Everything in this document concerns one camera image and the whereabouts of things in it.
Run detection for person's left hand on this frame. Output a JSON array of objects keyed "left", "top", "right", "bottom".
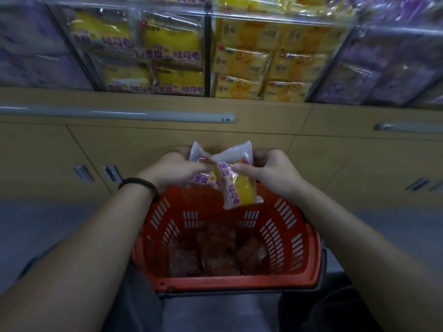
[{"left": 137, "top": 146, "right": 212, "bottom": 195}]

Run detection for person's right hand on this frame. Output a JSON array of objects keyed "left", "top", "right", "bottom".
[{"left": 231, "top": 148, "right": 309, "bottom": 203}]

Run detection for yellow toast bread packet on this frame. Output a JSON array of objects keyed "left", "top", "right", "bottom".
[
  {"left": 188, "top": 141, "right": 222, "bottom": 189},
  {"left": 210, "top": 140, "right": 264, "bottom": 210}
]

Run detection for person's right forearm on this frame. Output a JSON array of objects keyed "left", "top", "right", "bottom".
[{"left": 296, "top": 188, "right": 443, "bottom": 332}]

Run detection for person's left forearm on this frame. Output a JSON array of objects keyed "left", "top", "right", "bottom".
[{"left": 0, "top": 181, "right": 157, "bottom": 332}]

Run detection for black beaded wristband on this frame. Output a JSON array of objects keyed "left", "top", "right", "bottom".
[{"left": 118, "top": 177, "right": 161, "bottom": 202}]

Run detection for wooden cabinet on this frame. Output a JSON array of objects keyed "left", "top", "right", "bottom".
[{"left": 0, "top": 86, "right": 443, "bottom": 208}]

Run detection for pile of red snack packets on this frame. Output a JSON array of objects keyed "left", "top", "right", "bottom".
[{"left": 168, "top": 221, "right": 267, "bottom": 278}]

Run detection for red plastic shopping basket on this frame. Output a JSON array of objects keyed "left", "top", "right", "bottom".
[{"left": 131, "top": 184, "right": 323, "bottom": 295}]

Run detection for stack of yellow cake packets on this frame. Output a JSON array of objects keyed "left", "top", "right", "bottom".
[{"left": 211, "top": 17, "right": 351, "bottom": 103}]

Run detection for black shelf divider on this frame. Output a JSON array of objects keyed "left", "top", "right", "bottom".
[
  {"left": 204, "top": 0, "right": 213, "bottom": 98},
  {"left": 306, "top": 29, "right": 362, "bottom": 103},
  {"left": 45, "top": 3, "right": 102, "bottom": 92}
]

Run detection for stack of yellow toast packets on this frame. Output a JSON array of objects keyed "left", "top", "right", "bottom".
[{"left": 67, "top": 10, "right": 207, "bottom": 97}]

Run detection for person's dark trousers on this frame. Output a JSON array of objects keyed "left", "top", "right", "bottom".
[{"left": 19, "top": 243, "right": 385, "bottom": 332}]

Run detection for row of yellow snack packets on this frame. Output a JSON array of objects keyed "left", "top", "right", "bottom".
[{"left": 149, "top": 0, "right": 357, "bottom": 18}]

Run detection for stack of purple packets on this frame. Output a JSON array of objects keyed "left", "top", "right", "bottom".
[
  {"left": 0, "top": 1, "right": 95, "bottom": 91},
  {"left": 311, "top": 0, "right": 443, "bottom": 108}
]

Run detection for metal cabinet door handle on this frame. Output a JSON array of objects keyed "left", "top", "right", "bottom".
[
  {"left": 404, "top": 178, "right": 430, "bottom": 192},
  {"left": 102, "top": 165, "right": 123, "bottom": 184},
  {"left": 73, "top": 165, "right": 95, "bottom": 182}
]

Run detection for long grey rail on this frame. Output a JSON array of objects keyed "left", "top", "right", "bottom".
[
  {"left": 374, "top": 122, "right": 443, "bottom": 134},
  {"left": 0, "top": 104, "right": 236, "bottom": 124}
]

